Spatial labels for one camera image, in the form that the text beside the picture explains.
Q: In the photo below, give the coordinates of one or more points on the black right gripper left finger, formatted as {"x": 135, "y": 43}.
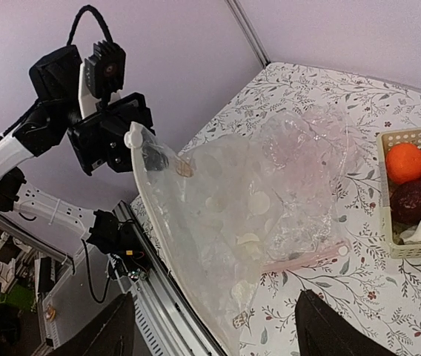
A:
{"x": 111, "y": 332}

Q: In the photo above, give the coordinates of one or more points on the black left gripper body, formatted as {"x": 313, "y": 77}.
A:
{"x": 99, "y": 138}

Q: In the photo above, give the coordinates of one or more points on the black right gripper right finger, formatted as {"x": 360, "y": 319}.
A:
{"x": 322, "y": 331}

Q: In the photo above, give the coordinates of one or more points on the clear white-dotted zip bag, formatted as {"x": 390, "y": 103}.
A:
{"x": 224, "y": 209}

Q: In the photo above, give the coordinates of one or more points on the clear pink-zipper zip bag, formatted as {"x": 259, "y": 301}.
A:
{"x": 340, "y": 248}

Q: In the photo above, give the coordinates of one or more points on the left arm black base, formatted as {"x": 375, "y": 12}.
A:
{"x": 120, "y": 242}

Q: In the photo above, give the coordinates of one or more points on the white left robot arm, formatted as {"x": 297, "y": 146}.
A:
{"x": 42, "y": 127}

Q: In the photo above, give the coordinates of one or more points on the floral patterned table mat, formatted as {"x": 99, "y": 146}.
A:
{"x": 378, "y": 295}

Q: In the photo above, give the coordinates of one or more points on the dark red toy onion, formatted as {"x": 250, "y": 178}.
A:
{"x": 405, "y": 203}

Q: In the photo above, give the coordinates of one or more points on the orange toy fruit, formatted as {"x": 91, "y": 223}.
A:
{"x": 403, "y": 163}

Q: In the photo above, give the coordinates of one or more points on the beige perforated plastic basket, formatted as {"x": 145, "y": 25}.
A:
{"x": 396, "y": 248}

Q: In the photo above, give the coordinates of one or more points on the aluminium front rail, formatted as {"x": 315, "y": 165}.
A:
{"x": 165, "y": 319}

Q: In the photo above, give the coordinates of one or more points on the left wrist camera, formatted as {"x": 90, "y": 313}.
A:
{"x": 104, "y": 71}

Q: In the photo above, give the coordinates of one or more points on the left aluminium frame post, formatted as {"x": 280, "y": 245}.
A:
{"x": 248, "y": 31}

